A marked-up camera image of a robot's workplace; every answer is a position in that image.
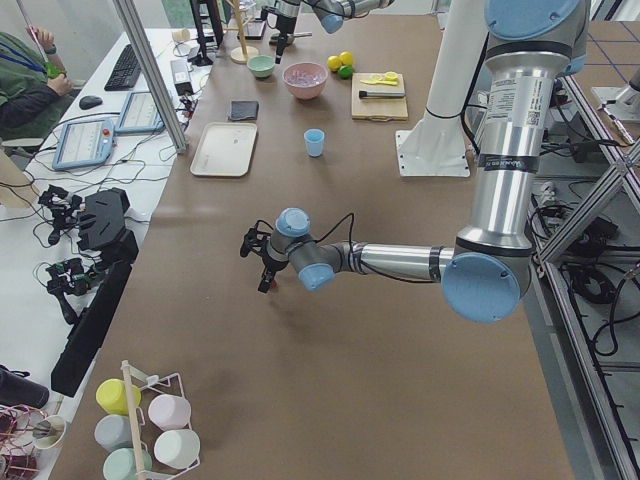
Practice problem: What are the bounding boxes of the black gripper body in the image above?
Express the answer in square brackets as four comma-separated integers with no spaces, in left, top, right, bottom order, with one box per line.
[276,15,297,36]
[262,252,288,275]

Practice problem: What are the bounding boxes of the clear ice cubes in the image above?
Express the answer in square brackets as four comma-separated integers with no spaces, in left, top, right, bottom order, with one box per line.
[285,68,325,88]

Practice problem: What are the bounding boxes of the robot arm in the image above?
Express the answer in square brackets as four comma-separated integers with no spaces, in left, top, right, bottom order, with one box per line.
[241,1,589,323]
[268,0,394,64]

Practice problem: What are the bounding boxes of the light blue plastic cup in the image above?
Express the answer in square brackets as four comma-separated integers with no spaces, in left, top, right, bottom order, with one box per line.
[303,128,325,158]

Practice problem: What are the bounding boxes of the pink cup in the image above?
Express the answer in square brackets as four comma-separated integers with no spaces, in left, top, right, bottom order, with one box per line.
[148,394,192,431]

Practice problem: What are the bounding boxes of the yellow cup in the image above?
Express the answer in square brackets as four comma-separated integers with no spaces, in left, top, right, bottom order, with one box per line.
[95,378,128,416]

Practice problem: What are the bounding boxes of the white cup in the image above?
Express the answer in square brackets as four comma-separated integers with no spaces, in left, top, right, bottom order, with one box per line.
[154,429,201,469]

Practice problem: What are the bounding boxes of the grey blue cup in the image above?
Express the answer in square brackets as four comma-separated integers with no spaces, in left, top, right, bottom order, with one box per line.
[94,414,133,453]

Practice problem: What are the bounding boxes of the mint green cup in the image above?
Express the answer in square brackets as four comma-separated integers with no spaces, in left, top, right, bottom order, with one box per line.
[102,448,137,480]

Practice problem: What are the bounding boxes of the paper cup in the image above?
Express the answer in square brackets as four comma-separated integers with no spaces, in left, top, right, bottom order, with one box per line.
[32,415,67,450]

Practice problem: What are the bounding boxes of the green bowl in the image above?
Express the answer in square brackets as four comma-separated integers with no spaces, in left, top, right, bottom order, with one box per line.
[247,55,275,79]

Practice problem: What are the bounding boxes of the wooden mug tree stand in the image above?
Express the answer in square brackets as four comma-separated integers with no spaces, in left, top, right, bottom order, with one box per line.
[219,0,259,65]

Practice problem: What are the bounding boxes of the pink bowl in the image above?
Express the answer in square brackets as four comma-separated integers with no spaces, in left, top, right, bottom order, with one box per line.
[282,62,329,100]

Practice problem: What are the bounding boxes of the yellow lemon upper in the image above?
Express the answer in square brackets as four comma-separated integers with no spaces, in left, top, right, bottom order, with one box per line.
[326,55,343,72]

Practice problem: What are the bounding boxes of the yellow lemon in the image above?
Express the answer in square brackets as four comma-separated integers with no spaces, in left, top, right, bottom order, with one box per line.
[326,55,343,72]
[338,51,355,66]

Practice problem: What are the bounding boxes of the yellow lemon lower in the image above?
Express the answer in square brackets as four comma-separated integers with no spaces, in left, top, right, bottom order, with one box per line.
[338,51,355,66]

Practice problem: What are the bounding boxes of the green lime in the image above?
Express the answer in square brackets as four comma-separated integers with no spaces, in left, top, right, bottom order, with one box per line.
[337,65,354,80]

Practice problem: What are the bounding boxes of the folded grey cloth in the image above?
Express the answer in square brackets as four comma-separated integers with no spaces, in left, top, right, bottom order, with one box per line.
[228,100,259,122]

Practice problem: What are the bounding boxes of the yellow plastic knife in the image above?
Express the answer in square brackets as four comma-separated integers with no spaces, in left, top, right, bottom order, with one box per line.
[360,75,386,85]

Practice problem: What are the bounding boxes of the steel muddler black tip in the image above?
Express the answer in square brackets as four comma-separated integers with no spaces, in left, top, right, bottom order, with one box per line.
[358,90,405,99]

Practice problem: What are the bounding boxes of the wooden cutting board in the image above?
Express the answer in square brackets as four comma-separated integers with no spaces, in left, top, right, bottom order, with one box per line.
[351,72,409,121]

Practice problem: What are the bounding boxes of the cream rabbit tray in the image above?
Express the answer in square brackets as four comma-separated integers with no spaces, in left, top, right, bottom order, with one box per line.
[190,122,258,178]

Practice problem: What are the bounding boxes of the black keyboard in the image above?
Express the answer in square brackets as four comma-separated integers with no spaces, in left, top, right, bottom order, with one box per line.
[104,44,141,91]

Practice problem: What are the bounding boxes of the blue teach pendant far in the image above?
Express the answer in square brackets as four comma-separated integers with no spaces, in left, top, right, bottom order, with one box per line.
[115,91,164,135]

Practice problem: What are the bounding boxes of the blue teach pendant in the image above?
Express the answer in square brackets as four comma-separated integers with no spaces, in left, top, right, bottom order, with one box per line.
[115,91,164,135]
[52,118,114,171]

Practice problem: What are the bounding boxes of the black device on desk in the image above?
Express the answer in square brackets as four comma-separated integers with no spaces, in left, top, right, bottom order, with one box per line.
[46,188,138,397]

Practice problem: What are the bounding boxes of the black computer mouse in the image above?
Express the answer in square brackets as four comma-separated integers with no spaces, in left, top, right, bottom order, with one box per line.
[78,95,103,111]

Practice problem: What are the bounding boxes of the blue teach pendant near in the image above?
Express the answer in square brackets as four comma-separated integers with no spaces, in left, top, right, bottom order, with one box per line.
[52,118,114,171]

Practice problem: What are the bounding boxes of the seated person green shirt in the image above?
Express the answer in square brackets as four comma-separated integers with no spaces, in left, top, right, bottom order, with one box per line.
[1,25,76,141]

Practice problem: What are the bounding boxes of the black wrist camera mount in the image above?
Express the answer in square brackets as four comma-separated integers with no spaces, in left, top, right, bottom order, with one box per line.
[240,219,273,258]

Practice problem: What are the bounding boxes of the aluminium frame post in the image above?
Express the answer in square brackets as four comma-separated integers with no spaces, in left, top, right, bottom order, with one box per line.
[113,0,187,154]

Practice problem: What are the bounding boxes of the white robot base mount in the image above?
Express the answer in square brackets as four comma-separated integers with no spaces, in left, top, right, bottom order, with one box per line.
[396,0,488,177]

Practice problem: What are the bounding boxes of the white wire cup rack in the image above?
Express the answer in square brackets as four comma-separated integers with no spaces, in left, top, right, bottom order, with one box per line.
[121,360,201,479]

